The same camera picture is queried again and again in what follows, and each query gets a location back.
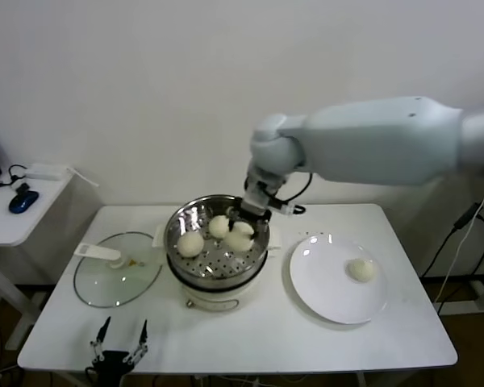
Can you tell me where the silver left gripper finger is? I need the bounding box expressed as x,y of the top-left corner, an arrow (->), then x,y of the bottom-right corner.
89,316 -> 112,364
123,319 -> 150,364

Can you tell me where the white round plate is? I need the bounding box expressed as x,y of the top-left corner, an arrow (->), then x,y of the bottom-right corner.
289,235 -> 390,325

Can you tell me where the white side table with laptop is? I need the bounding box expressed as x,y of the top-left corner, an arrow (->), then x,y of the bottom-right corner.
0,173 -> 72,352

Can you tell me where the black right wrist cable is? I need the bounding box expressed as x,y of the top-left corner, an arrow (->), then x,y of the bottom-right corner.
276,171 -> 314,202

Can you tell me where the black hanging cable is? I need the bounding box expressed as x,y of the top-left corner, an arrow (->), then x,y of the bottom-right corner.
420,202 -> 484,280

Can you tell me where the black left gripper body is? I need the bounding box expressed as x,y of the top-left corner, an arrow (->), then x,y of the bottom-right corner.
90,351 -> 131,375

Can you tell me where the white steamed baozi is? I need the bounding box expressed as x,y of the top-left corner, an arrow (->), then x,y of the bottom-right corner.
223,221 -> 255,253
207,214 -> 231,239
347,258 -> 378,283
177,231 -> 206,259

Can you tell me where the white power adapter box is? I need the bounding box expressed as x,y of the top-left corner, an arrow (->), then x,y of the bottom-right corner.
26,162 -> 65,181

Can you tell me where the black cable on side table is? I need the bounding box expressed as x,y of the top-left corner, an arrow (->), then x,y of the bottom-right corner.
0,164 -> 30,195

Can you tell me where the stainless steel steamer basket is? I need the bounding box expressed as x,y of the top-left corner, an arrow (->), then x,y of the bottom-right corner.
163,195 -> 271,281

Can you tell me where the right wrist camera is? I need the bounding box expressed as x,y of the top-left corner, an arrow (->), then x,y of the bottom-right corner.
268,199 -> 307,216

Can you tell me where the blue computer mouse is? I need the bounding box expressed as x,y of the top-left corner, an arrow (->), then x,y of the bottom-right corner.
7,191 -> 40,214

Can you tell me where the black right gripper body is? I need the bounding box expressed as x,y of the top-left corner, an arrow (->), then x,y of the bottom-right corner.
241,171 -> 286,221

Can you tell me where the glass lid with white handle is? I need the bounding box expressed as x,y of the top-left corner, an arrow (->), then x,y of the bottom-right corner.
73,231 -> 164,310

